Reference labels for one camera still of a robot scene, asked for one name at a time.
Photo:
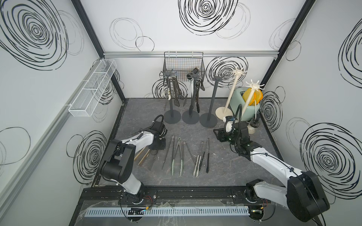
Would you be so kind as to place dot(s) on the cream rack stand rear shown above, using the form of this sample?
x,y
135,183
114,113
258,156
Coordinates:
x,y
223,112

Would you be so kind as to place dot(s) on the white wire shelf basket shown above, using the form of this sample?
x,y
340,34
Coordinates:
x,y
95,85

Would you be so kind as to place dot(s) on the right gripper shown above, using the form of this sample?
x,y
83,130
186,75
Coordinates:
x,y
221,133

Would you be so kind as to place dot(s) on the slim black tongs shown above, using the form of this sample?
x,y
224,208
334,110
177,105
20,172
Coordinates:
x,y
208,155

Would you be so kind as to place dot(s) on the dark grey rack stand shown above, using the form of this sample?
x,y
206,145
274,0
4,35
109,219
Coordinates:
x,y
171,116
209,120
190,116

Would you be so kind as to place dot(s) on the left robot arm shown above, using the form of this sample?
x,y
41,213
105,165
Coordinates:
x,y
118,166

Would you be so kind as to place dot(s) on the grey cable duct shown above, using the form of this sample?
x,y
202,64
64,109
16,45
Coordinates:
x,y
168,211

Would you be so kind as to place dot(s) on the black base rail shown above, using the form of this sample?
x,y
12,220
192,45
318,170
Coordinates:
x,y
158,194

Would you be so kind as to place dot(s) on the white handled steel tongs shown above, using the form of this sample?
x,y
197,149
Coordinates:
x,y
169,88

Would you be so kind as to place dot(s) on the black ring tongs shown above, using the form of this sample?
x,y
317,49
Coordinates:
x,y
195,76

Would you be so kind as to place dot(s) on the cream rack stand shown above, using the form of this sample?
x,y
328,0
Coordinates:
x,y
223,112
254,86

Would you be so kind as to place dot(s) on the cream rack stand front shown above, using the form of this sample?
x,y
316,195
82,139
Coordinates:
x,y
254,86

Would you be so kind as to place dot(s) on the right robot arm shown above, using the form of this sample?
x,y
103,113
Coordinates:
x,y
301,191

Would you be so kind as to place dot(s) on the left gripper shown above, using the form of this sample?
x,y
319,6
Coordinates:
x,y
162,146

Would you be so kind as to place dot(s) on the black silicone tongs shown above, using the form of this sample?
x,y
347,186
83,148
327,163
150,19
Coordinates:
x,y
177,92

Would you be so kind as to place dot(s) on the black wire basket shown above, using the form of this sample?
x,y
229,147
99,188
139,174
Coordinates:
x,y
182,63

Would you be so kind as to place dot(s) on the cream tipped tongs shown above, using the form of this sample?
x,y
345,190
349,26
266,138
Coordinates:
x,y
196,169

